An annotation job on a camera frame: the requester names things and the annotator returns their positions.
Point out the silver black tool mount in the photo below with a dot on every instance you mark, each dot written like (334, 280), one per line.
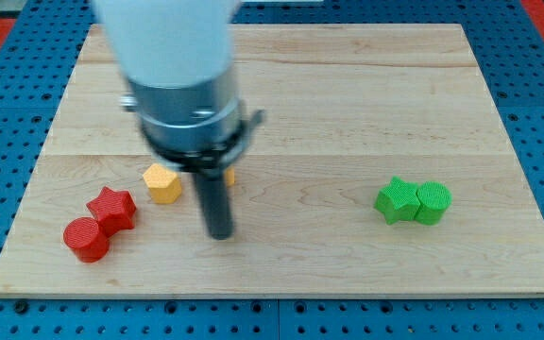
(197, 128)

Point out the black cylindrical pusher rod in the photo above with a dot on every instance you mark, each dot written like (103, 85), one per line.
(213, 199)

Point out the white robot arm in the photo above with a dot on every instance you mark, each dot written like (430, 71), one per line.
(177, 57)

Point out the wooden board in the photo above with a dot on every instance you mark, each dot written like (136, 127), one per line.
(348, 107)

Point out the yellow block behind rod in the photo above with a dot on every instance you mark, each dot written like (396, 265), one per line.
(229, 176)

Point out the yellow pentagon block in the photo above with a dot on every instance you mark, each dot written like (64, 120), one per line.
(164, 185)

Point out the red star block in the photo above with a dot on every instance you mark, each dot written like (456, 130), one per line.
(113, 210)

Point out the red cylinder block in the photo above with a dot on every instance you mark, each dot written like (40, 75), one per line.
(86, 240)

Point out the green star block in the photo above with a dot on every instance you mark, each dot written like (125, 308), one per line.
(398, 201)

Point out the green cylinder block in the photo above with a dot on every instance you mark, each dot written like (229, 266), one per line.
(434, 198)

